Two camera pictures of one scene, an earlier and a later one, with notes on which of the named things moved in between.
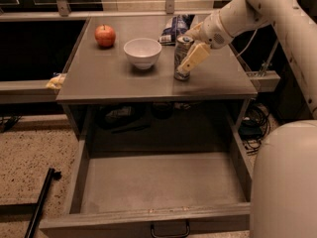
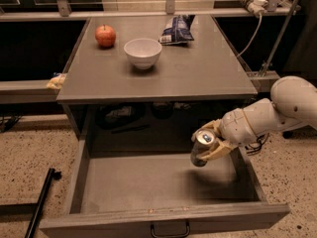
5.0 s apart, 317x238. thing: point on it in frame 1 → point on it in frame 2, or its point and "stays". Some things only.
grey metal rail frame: [25, 92] stays
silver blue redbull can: [182, 45] → [203, 142]
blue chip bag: [173, 27] stays
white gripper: [210, 30] → [234, 123]
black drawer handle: [169, 235] stays
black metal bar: [52, 175] stays
